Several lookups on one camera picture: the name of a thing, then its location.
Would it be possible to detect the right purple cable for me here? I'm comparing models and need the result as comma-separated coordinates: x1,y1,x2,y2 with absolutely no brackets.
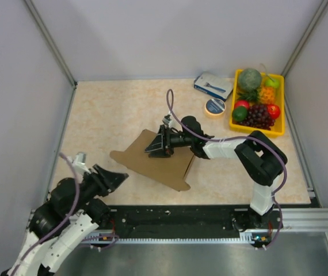
166,88,288,250

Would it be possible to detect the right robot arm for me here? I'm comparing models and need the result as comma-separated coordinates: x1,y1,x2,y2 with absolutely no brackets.
144,116,288,228

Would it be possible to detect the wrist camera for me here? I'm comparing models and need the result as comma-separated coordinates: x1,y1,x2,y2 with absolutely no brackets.
162,114,174,128
70,152,91,175

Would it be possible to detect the red apple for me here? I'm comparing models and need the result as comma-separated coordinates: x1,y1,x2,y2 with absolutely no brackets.
268,104,281,120

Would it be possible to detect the tape roll blue label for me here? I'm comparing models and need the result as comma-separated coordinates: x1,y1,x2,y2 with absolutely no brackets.
204,98,226,118

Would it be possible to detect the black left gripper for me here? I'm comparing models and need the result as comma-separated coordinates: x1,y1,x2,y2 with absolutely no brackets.
68,163,129,214

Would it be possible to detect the brown cardboard box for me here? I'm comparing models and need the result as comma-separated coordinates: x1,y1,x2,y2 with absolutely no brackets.
109,129,194,191

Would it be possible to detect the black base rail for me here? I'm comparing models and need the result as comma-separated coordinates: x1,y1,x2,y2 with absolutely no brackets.
98,205,281,239

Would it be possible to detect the green apple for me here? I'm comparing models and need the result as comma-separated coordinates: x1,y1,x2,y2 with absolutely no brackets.
264,76,280,89

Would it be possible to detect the purple cable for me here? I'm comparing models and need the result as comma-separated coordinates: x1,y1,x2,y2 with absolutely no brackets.
8,152,120,276
166,88,288,250

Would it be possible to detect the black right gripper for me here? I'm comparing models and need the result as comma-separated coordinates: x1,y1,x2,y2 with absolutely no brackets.
146,125,194,158

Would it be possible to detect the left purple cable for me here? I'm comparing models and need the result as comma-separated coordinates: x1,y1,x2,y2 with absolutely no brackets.
8,152,120,276

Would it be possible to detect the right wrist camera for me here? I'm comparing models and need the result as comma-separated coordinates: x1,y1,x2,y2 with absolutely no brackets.
162,114,174,128

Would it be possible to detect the blue white razor package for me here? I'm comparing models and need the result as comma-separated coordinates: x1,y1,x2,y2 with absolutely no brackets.
193,72,234,101

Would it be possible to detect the yellow plastic basket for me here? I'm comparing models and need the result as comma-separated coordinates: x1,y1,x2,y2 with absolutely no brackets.
228,69,285,138

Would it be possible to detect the green lime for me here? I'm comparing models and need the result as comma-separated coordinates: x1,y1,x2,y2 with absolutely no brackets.
232,106,248,122

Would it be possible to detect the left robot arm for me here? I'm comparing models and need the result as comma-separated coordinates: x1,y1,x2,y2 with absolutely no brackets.
1,164,129,275

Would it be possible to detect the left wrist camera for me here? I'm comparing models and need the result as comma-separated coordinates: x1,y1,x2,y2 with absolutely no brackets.
70,152,91,175

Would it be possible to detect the orange pineapple toy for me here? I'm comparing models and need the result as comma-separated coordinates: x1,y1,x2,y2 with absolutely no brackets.
259,86,276,105

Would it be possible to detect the red tomato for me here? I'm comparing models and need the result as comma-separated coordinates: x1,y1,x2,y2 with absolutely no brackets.
234,100,250,109

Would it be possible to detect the green melon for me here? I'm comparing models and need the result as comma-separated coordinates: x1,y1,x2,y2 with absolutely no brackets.
237,68,262,91

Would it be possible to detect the purple grapes bunch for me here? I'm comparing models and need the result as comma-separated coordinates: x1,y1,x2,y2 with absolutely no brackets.
240,104,275,130

